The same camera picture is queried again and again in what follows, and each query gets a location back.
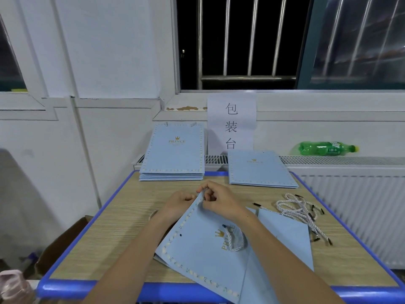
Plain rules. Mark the person's left hand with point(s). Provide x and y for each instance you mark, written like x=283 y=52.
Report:
x=176 y=205

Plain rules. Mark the person's right hand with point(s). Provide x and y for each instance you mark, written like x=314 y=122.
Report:
x=223 y=199

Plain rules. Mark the stack of finished blue bags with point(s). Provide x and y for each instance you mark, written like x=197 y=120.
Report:
x=172 y=176

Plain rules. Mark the stack of blue paper bags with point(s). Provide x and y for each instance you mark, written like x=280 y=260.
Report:
x=261 y=166

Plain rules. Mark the person's left forearm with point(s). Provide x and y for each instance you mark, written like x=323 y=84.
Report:
x=130 y=262

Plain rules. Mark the person's right forearm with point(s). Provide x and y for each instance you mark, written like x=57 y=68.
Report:
x=291 y=262

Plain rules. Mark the blue-edged wooden desk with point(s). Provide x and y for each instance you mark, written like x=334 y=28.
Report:
x=120 y=224

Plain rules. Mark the white paper sign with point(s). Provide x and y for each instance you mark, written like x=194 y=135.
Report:
x=231 y=120

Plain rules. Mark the green plastic bottle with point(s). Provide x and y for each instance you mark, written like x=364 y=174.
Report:
x=326 y=148

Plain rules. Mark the brown cardboard box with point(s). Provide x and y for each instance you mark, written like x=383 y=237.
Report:
x=63 y=243

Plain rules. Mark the metal window grille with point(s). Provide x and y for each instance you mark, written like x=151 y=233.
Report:
x=247 y=77

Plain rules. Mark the white radiator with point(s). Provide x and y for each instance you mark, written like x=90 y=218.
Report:
x=360 y=212

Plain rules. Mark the pink water bottle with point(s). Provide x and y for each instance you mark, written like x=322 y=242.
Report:
x=14 y=288

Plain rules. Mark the white framed window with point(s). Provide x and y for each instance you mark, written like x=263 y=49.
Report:
x=22 y=104

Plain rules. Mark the teal framed sliding window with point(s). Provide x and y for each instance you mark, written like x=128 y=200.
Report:
x=360 y=41

